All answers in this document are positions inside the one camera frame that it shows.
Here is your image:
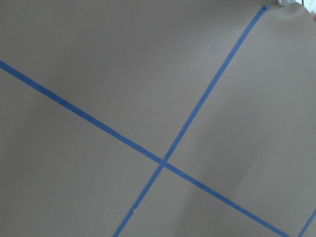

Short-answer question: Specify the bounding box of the brown table mat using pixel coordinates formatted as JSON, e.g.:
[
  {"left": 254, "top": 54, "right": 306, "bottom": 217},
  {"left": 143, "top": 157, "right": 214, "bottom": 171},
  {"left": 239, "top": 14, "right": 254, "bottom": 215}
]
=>
[{"left": 0, "top": 0, "right": 316, "bottom": 237}]

